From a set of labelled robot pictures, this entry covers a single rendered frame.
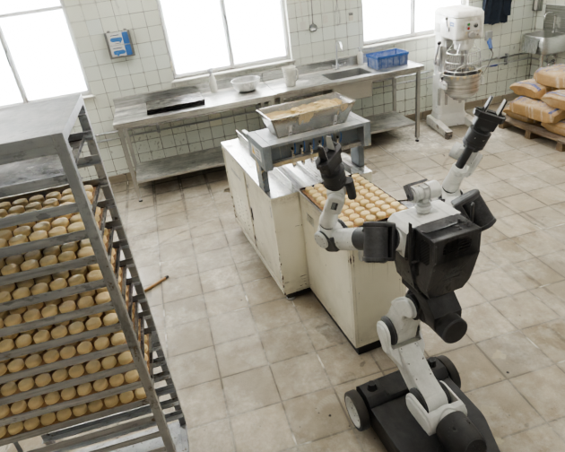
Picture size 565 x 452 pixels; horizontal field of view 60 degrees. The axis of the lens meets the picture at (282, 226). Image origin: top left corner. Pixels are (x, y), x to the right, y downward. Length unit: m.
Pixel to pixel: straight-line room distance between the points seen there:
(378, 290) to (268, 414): 0.90
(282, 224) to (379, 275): 0.76
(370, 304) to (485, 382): 0.74
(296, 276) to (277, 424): 1.06
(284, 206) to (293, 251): 0.35
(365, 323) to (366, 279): 0.30
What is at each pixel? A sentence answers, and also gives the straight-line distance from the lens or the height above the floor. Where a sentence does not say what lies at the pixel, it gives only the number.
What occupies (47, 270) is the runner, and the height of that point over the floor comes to 1.41.
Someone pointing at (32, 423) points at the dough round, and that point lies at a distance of 2.12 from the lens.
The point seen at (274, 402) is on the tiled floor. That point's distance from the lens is 2.89.
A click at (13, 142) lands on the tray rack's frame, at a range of 1.47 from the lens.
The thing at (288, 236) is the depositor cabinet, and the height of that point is 0.54.
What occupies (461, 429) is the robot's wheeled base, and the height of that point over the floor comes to 0.36.
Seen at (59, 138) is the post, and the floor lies 1.80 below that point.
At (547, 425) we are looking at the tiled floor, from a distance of 2.89.
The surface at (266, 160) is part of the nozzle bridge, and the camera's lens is 2.96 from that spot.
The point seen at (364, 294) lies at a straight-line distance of 2.79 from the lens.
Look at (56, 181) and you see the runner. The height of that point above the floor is 1.68.
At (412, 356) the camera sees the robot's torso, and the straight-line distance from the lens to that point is 2.47.
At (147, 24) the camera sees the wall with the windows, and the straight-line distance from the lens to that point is 5.83.
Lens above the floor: 2.16
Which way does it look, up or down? 29 degrees down
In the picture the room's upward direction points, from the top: 8 degrees counter-clockwise
